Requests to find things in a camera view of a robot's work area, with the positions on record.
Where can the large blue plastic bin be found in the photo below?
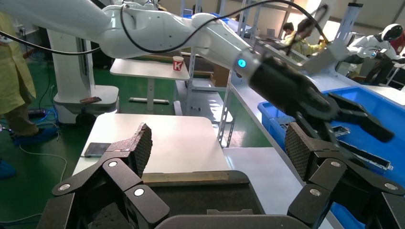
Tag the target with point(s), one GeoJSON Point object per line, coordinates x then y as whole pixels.
{"type": "Point", "coordinates": [398, 126]}

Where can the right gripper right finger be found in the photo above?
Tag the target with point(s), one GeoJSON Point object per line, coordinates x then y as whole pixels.
{"type": "Point", "coordinates": [316, 158]}

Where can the white pedestal desk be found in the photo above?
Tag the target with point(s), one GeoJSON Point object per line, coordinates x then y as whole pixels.
{"type": "Point", "coordinates": [142, 68]}

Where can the grey metal rack with shelves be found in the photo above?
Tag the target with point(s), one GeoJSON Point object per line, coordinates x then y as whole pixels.
{"type": "Point", "coordinates": [205, 104]}

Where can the flat grey metal part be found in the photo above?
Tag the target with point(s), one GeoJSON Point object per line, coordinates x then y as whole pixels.
{"type": "Point", "coordinates": [281, 120]}

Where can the dark smartphone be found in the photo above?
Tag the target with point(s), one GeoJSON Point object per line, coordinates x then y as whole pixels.
{"type": "Point", "coordinates": [95, 150]}

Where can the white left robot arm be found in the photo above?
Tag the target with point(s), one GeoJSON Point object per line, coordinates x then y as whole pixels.
{"type": "Point", "coordinates": [152, 31]}

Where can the black work tray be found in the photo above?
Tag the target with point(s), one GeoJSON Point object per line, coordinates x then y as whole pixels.
{"type": "Point", "coordinates": [205, 64]}

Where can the paper cup with red letter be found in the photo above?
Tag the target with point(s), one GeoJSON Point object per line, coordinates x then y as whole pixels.
{"type": "Point", "coordinates": [178, 64]}

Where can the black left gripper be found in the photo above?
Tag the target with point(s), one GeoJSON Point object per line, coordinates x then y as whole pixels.
{"type": "Point", "coordinates": [284, 85]}

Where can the black container with brass edges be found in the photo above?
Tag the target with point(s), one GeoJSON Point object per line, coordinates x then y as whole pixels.
{"type": "Point", "coordinates": [196, 196]}

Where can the white table with rounded corners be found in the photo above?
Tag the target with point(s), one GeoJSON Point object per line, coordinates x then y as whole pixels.
{"type": "Point", "coordinates": [177, 142]}

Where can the black power strip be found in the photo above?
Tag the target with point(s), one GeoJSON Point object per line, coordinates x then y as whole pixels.
{"type": "Point", "coordinates": [38, 112]}

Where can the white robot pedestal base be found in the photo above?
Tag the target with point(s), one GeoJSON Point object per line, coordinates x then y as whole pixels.
{"type": "Point", "coordinates": [68, 79]}

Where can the small brown flat device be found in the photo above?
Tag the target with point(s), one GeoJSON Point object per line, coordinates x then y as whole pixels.
{"type": "Point", "coordinates": [90, 100]}

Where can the grey laptop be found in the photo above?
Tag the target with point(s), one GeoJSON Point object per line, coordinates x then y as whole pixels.
{"type": "Point", "coordinates": [270, 33]}

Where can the brown cardboard box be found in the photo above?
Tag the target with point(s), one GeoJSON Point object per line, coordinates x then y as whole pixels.
{"type": "Point", "coordinates": [220, 77]}

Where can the narrow dark framed part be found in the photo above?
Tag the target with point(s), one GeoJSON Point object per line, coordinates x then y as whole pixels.
{"type": "Point", "coordinates": [343, 130]}

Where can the white humanoid robot black visor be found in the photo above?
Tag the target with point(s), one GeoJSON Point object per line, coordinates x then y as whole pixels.
{"type": "Point", "coordinates": [367, 44]}

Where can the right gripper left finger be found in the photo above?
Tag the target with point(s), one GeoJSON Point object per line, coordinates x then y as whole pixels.
{"type": "Point", "coordinates": [126, 170]}

